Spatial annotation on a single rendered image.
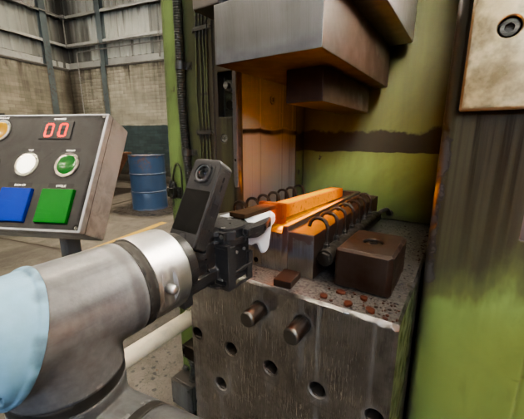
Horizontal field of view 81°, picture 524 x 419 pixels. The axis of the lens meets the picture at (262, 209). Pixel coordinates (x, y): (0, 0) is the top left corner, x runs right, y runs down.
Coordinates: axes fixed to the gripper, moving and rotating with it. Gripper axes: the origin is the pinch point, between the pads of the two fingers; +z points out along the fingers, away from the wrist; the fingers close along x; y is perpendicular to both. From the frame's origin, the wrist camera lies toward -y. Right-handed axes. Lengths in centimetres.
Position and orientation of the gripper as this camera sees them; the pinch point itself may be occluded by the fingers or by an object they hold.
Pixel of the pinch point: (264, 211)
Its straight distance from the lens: 50.1
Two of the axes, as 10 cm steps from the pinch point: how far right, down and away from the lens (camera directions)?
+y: 0.1, 9.7, 2.4
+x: 8.3, 1.3, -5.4
